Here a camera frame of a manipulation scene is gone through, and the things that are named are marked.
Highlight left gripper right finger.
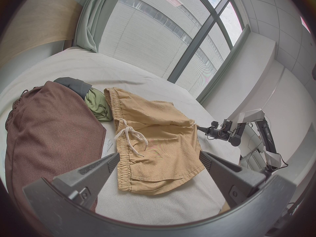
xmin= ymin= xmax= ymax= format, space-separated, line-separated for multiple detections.
xmin=199 ymin=151 xmax=267 ymax=208

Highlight black garment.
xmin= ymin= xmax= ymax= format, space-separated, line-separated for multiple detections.
xmin=54 ymin=77 xmax=93 ymax=104

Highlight grey-green curtain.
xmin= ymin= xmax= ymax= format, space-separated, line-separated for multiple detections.
xmin=74 ymin=0 xmax=129 ymax=54

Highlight bed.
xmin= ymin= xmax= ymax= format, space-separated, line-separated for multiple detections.
xmin=0 ymin=0 xmax=242 ymax=226

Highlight window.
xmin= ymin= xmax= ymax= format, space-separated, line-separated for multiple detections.
xmin=97 ymin=0 xmax=250 ymax=101

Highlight tan shorts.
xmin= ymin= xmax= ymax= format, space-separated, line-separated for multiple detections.
xmin=104 ymin=87 xmax=206 ymax=195

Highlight brown shorts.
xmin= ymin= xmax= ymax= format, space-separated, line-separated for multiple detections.
xmin=5 ymin=81 xmax=107 ymax=213

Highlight green garment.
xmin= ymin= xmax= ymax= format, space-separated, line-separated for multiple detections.
xmin=84 ymin=88 xmax=113 ymax=122

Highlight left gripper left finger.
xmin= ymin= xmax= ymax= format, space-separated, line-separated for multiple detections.
xmin=53 ymin=153 xmax=121 ymax=208

